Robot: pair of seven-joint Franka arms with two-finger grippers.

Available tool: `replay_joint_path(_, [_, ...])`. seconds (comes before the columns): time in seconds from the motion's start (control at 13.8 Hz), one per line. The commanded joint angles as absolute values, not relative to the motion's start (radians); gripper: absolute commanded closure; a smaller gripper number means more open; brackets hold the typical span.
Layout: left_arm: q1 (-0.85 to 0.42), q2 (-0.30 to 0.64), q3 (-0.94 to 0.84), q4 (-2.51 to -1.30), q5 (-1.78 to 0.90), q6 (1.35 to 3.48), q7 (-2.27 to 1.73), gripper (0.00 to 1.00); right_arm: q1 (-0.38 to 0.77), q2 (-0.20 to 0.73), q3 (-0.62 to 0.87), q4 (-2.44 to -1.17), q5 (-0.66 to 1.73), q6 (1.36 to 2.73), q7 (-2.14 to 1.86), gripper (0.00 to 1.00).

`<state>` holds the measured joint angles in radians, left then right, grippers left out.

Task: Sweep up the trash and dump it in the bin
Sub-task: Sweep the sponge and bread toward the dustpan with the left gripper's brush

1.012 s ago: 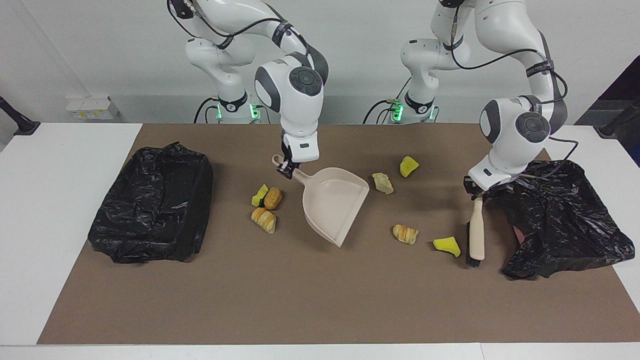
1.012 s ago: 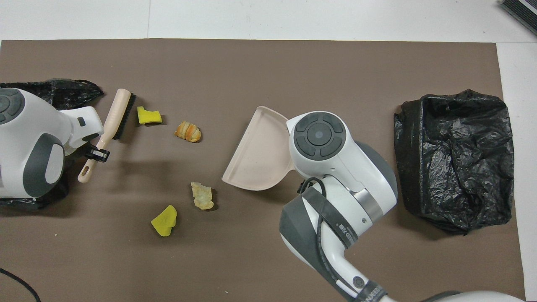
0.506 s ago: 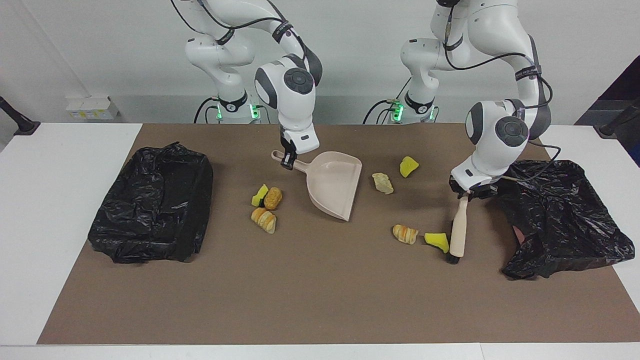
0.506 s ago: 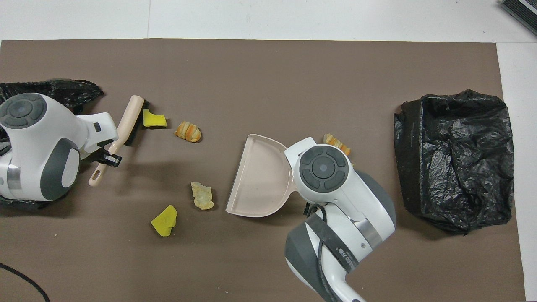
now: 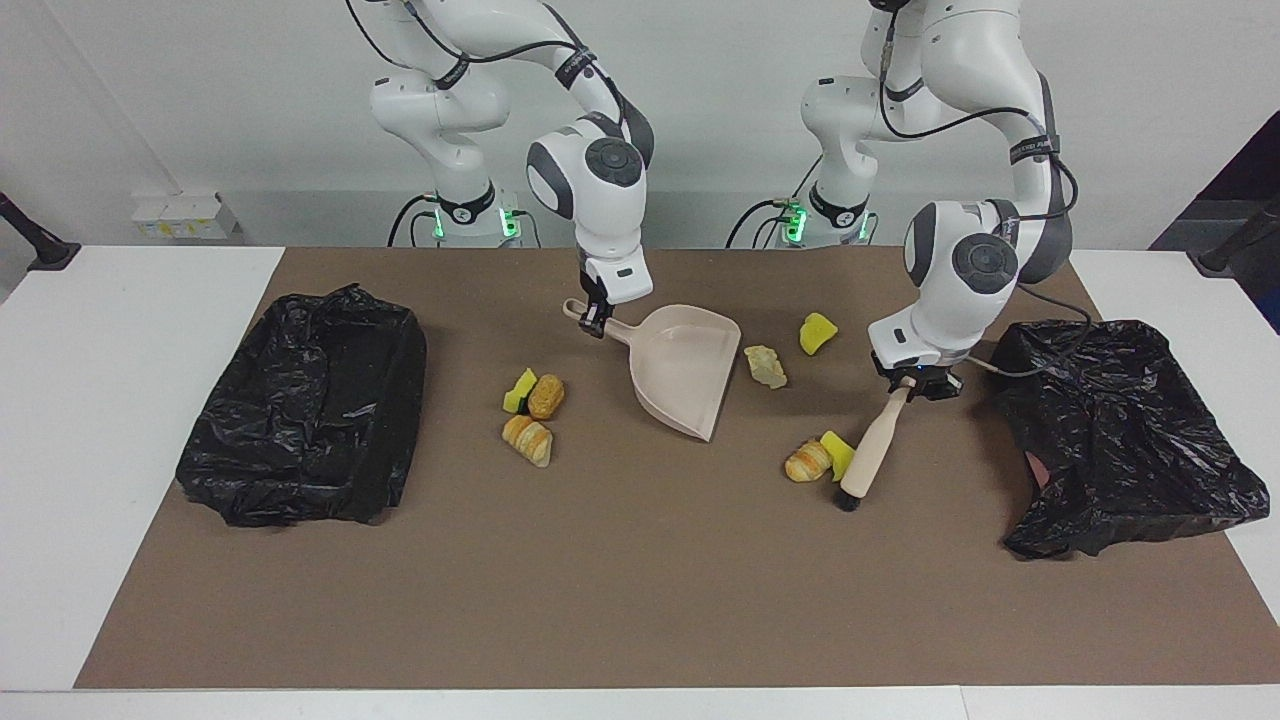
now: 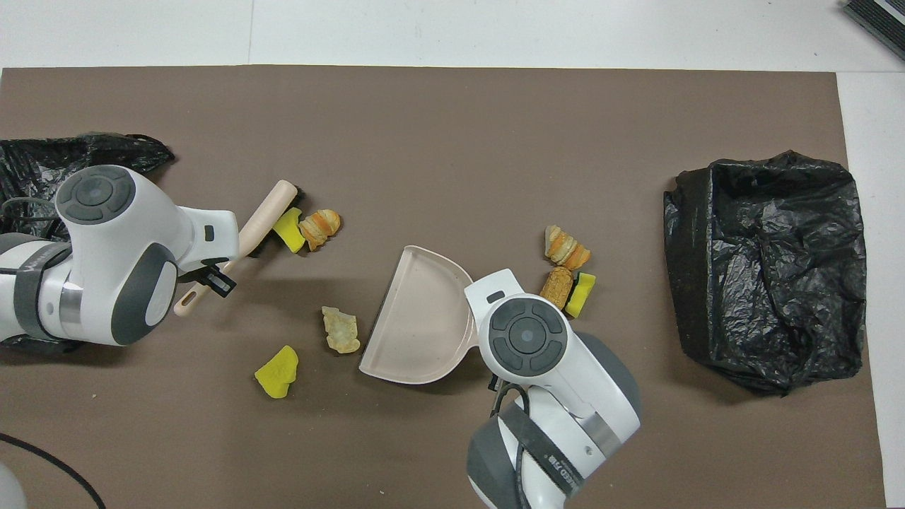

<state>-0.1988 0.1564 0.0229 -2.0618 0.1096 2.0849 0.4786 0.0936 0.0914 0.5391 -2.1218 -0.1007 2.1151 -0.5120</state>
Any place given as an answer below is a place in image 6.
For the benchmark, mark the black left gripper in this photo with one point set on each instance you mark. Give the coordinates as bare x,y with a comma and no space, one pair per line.
220,284

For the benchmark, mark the beige hand brush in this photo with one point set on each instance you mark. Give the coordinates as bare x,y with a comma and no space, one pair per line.
269,212

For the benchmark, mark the notched yellow sponge piece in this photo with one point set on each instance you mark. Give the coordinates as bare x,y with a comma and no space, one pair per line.
288,230

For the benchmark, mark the rounded yellow sponge piece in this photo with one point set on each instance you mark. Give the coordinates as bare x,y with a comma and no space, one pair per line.
277,372

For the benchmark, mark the golden striped croissant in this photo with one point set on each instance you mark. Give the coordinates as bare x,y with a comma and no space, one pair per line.
322,225

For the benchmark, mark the pale bread piece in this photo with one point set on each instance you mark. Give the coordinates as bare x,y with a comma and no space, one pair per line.
341,331

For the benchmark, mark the beige plastic dustpan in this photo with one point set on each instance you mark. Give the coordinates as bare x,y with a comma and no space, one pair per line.
417,318

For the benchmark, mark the brown cork-like piece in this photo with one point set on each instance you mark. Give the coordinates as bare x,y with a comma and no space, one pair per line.
556,290

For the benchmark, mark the cream and orange croissant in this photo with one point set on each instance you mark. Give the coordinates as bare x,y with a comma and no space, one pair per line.
565,247

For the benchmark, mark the yellow sponge with green layer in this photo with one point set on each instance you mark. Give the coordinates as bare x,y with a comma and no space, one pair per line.
581,297

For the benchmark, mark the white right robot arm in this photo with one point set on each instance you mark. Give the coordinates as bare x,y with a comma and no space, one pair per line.
544,382

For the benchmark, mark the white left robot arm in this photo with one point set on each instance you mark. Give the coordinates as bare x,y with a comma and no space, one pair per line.
106,254

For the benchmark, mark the crumpled black trash bag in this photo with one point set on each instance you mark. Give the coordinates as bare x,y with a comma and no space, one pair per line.
42,159

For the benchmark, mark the right black trash bag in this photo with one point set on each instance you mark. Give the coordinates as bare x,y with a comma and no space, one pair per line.
749,283

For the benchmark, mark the large brown table mat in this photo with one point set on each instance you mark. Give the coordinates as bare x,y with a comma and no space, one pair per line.
452,106

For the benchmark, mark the dark ribbed grey object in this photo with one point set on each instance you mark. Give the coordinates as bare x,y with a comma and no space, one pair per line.
880,21

